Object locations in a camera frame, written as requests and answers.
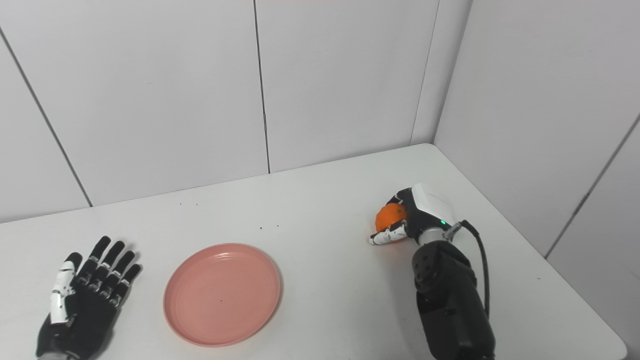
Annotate pink round plate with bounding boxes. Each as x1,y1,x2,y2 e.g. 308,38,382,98
163,243,282,348

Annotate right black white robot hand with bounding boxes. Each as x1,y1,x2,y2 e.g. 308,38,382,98
369,182,457,247

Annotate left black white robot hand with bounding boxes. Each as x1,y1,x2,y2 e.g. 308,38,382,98
35,236,143,360

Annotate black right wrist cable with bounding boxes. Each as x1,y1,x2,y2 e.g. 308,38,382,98
445,220,491,319

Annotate orange fruit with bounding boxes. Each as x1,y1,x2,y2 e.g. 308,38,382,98
375,203,407,233

